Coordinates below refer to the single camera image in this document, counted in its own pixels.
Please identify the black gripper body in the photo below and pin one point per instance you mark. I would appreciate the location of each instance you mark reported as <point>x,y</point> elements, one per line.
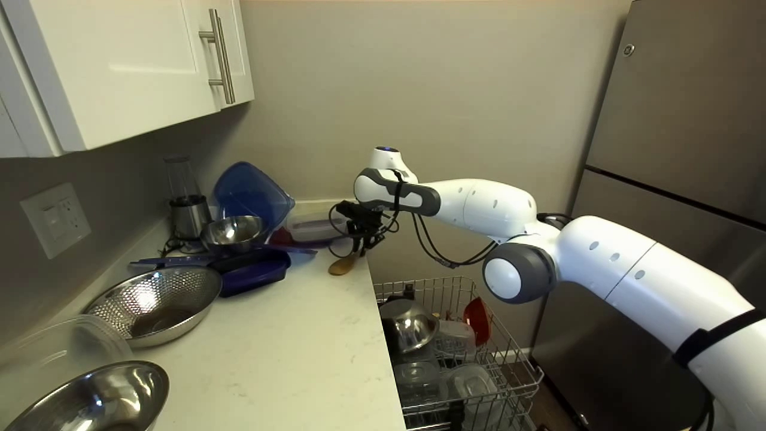
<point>369,216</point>

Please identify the wooden spoon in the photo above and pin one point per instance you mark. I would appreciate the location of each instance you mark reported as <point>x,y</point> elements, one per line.
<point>342,265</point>

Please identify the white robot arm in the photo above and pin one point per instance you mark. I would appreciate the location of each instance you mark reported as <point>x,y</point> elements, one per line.
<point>480,205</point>

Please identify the translucent lidded food container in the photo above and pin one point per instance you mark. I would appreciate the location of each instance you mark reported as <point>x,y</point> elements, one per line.
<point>306,231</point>

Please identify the steel bowl in rack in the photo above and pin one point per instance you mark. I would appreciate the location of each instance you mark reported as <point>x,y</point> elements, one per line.
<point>407,325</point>

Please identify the blue plastic plate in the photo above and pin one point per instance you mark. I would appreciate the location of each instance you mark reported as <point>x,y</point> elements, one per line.
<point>253,275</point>

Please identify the blue square plastic bowl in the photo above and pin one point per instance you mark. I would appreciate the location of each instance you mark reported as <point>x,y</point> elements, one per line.
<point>253,194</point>

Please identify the small stainless steel bowl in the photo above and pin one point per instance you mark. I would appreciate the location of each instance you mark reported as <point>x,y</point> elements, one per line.
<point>232,231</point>

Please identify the frosted plastic container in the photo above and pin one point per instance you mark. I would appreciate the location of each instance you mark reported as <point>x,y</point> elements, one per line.
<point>454,339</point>

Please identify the stainless steel cup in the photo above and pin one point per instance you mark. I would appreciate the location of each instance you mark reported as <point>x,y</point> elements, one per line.
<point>190,216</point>

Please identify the clear square plastic container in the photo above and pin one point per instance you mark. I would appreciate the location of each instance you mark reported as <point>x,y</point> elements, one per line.
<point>472,388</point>

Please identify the stainless steel colander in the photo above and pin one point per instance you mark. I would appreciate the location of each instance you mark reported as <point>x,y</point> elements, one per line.
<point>156,302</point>

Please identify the clear plastic cup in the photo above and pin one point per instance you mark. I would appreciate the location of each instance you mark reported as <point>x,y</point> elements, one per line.
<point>104,337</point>

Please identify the large stainless steel bowl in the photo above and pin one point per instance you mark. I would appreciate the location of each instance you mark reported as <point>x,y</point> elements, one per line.
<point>95,398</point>

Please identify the stainless steel refrigerator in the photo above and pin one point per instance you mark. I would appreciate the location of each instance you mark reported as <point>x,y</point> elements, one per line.
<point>684,104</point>

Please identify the white wall cabinet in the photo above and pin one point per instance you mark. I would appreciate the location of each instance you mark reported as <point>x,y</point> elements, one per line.
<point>119,62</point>

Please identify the white wall outlet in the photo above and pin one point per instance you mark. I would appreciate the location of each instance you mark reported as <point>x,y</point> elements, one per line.
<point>54,218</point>

